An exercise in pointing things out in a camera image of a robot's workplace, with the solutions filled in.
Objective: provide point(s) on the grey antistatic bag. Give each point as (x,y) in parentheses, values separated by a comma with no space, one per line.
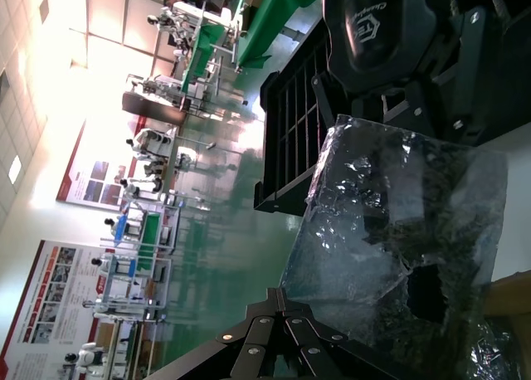
(332,251)
(498,355)

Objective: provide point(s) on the black display screen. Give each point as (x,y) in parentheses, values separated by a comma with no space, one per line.
(149,106)

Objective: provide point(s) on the white humanoid robot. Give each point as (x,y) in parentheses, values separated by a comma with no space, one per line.
(166,21)
(149,141)
(85,357)

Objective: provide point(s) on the black slotted plastic container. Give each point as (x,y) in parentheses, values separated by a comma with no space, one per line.
(271,94)

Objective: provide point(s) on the red white info poster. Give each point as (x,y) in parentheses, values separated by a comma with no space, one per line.
(91,176)
(41,313)

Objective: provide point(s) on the green cloth covered table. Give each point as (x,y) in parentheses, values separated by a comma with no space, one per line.
(269,23)
(203,52)

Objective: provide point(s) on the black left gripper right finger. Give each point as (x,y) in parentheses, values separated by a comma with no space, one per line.
(323,351)

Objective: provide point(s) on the ceiling light panel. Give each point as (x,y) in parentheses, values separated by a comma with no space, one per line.
(16,167)

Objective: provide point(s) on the metal shelf rack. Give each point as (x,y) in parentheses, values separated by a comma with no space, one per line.
(149,239)

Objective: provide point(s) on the open brown cardboard box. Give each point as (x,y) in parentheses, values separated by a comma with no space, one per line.
(510,297)

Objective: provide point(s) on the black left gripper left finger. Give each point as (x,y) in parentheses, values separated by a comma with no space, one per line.
(249,338)

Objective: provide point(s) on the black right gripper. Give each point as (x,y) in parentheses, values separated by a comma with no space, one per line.
(373,31)

